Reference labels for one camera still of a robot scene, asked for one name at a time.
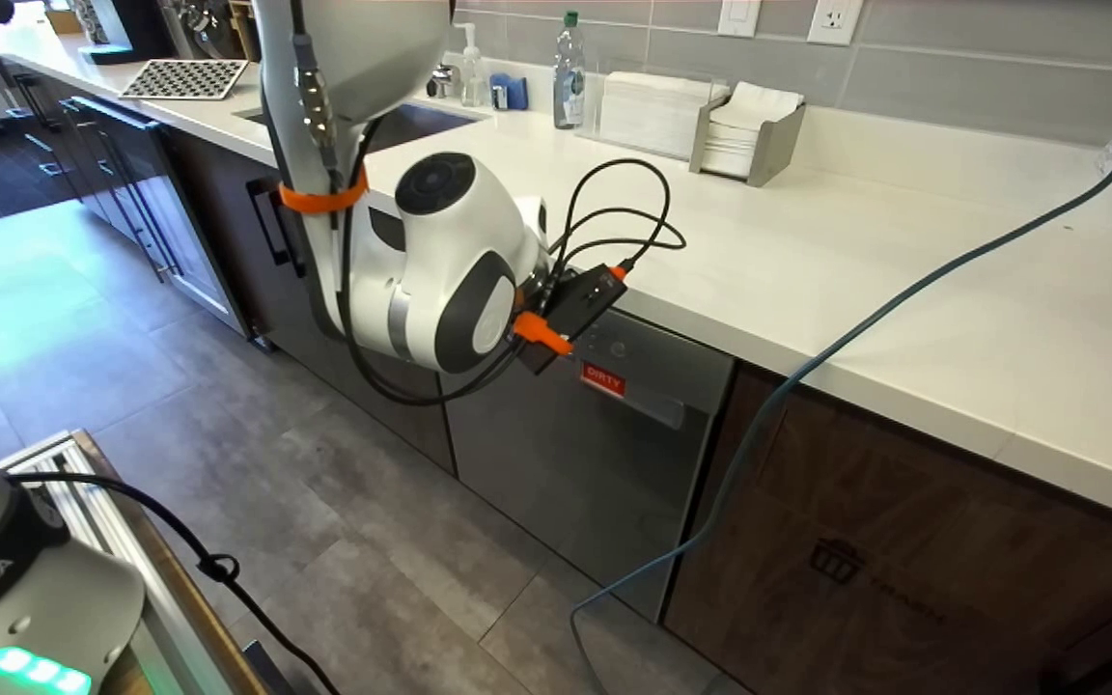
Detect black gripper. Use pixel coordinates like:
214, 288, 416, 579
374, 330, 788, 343
514, 297, 612, 377

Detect stainless steel dishwasher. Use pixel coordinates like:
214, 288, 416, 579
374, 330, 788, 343
446, 305, 737, 626

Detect red label sticker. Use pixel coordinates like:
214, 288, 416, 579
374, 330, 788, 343
574, 359, 628, 400

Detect white paper towel stack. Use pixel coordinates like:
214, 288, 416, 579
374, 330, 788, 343
596, 71, 730, 165

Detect blue sponge cloth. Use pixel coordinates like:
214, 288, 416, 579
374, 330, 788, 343
486, 71, 533, 116

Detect clear water bottle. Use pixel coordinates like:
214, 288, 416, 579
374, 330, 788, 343
550, 8, 590, 137

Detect chrome faucet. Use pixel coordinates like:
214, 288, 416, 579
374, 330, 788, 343
422, 53, 460, 106

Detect grey napkin holder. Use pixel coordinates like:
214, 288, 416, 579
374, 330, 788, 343
688, 92, 811, 189

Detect white napkins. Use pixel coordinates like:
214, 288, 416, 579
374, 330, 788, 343
694, 77, 806, 180

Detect dark sink base cabinet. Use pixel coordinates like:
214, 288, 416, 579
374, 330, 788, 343
165, 131, 460, 479

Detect glass door undercounter fridge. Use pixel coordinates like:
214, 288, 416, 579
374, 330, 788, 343
12, 74, 247, 334

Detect brown wood base cabinet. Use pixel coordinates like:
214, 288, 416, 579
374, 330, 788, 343
659, 359, 1112, 695

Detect striped dish drying mat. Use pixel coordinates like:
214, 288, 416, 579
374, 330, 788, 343
115, 53, 253, 107

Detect wood edged robot table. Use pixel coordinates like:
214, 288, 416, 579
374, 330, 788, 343
0, 427, 272, 695

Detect black countertop appliance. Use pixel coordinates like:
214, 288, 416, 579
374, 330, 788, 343
80, 0, 181, 65

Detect orange cable strap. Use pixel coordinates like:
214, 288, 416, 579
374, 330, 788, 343
274, 169, 374, 220
511, 310, 578, 364

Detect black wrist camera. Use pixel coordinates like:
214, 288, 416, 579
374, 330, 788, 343
536, 258, 635, 330

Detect black looped wrist cable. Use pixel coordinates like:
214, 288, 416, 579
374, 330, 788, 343
546, 205, 691, 283
552, 155, 680, 283

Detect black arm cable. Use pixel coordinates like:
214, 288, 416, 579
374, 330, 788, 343
286, 0, 533, 411

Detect teal cable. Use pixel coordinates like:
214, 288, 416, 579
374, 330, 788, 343
565, 95, 1112, 695

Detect black cabinet handle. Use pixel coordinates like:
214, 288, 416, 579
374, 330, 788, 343
245, 179, 298, 267

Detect black cable with knot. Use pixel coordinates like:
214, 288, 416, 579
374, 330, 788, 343
12, 466, 345, 695

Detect white wall outlet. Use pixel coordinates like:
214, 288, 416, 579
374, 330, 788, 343
803, 0, 865, 52
715, 0, 764, 40

